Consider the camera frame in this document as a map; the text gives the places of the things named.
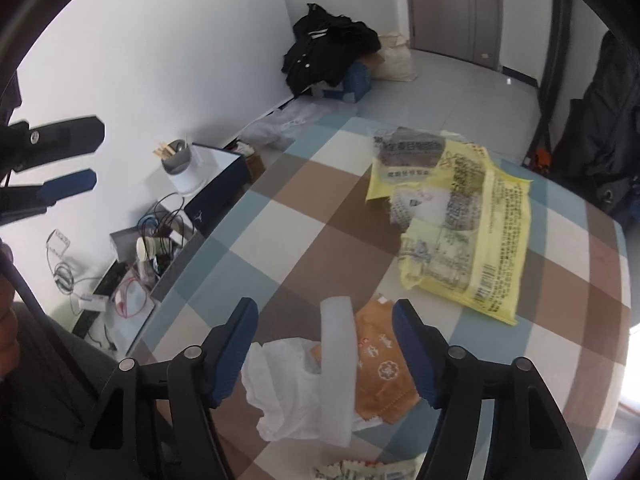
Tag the black stand pole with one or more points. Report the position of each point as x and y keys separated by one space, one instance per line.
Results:
x=550 y=85

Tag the blue cardboard box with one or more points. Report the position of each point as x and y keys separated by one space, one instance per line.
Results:
x=357 y=80

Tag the white foam block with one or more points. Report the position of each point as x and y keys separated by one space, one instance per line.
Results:
x=339 y=360

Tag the green and white wrapper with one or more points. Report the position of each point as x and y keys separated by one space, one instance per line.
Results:
x=360 y=470

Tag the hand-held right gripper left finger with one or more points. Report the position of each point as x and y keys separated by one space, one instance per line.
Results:
x=235 y=355

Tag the white utensil cup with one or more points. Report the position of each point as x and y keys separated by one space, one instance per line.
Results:
x=187 y=175

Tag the small brown box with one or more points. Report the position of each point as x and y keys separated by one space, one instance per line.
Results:
x=255 y=162

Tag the black jacket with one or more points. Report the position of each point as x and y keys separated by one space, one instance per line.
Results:
x=325 y=45

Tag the black device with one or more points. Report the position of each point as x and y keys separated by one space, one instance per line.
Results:
x=112 y=277

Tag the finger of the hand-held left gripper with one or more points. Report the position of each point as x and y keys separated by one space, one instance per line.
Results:
x=70 y=186
x=65 y=135

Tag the dark blue box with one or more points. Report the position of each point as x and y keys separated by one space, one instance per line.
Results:
x=220 y=195

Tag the beige cloth bag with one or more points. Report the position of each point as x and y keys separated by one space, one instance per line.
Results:
x=395 y=60

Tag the bundle of wooden sticks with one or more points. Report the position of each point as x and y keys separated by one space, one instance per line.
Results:
x=162 y=151

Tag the checked blanket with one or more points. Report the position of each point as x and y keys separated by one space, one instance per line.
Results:
x=300 y=240

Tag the clear printed plastic wrapper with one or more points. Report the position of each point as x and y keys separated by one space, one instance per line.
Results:
x=425 y=207

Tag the white plastic bag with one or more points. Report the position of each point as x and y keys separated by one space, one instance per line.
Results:
x=285 y=122

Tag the grey door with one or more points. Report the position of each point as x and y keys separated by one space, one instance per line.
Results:
x=450 y=5

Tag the grey storage box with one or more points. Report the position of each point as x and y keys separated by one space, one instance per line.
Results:
x=122 y=245

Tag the white crumpled plastic wrapper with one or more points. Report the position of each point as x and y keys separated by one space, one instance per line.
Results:
x=280 y=385

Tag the stack of paper cups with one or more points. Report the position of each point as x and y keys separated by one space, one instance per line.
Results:
x=147 y=249

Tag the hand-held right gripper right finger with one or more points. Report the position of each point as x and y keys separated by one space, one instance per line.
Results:
x=415 y=355

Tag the white charger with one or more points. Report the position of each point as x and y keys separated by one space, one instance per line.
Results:
x=92 y=302

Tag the orange-brown snack wrapper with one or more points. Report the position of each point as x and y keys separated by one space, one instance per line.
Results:
x=385 y=375

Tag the black hanging coat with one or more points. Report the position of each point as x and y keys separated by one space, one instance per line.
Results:
x=605 y=135

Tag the large yellow bread bag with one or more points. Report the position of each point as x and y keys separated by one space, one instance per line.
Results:
x=495 y=260

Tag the black remote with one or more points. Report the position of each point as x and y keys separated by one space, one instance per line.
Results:
x=85 y=322

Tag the person's left hand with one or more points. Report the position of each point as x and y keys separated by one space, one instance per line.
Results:
x=6 y=330

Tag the small yellow bread bag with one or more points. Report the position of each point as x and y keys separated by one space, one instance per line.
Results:
x=470 y=160

